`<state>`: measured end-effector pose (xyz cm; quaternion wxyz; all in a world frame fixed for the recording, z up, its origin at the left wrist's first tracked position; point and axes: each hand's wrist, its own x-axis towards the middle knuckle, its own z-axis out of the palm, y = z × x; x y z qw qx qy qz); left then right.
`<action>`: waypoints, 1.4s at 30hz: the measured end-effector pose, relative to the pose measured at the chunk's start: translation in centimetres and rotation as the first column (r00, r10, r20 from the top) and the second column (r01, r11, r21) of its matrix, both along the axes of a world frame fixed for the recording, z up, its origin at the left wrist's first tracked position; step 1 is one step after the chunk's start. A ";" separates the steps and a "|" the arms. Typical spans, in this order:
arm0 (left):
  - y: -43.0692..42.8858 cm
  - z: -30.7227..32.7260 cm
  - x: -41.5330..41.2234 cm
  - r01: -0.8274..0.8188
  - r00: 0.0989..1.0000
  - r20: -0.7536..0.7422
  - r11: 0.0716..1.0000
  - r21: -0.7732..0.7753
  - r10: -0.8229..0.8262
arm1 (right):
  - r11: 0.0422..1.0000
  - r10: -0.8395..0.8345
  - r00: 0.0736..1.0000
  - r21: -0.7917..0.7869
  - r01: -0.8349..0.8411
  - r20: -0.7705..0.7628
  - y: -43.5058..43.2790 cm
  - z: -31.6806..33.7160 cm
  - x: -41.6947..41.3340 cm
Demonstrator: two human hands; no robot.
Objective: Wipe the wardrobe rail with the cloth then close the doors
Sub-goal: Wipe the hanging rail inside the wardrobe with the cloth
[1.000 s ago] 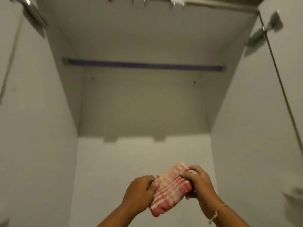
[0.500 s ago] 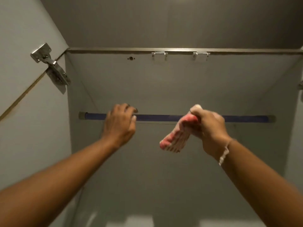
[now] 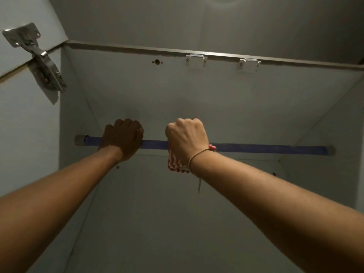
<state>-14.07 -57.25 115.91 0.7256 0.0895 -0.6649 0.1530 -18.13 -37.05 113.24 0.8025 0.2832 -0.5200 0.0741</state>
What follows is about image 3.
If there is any person's left forearm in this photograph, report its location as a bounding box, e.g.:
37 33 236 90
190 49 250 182
0 145 123 273

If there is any red white striped cloth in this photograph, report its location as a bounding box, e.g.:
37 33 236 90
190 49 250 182
167 148 190 174

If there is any person's right forearm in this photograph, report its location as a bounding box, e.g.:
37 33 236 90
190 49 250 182
189 150 364 273

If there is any white magnetic door catch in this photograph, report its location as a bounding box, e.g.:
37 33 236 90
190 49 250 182
238 58 261 72
186 54 208 68

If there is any thread bracelet with pink bead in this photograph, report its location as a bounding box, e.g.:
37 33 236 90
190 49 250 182
188 144 217 194

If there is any blue closet rod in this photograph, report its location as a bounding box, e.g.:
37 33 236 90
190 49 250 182
84 136 328 155

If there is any metal cabinet hinge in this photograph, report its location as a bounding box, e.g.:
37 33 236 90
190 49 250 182
2 23 68 105

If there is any white wardrobe door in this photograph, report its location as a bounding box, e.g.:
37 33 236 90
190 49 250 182
0 0 69 78

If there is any person's left hand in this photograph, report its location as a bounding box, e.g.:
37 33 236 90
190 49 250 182
98 118 144 163

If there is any white wardrobe cabinet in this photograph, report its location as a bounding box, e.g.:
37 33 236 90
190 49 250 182
0 40 364 273

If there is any person's right hand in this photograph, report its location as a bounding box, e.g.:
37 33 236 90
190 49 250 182
166 118 210 167

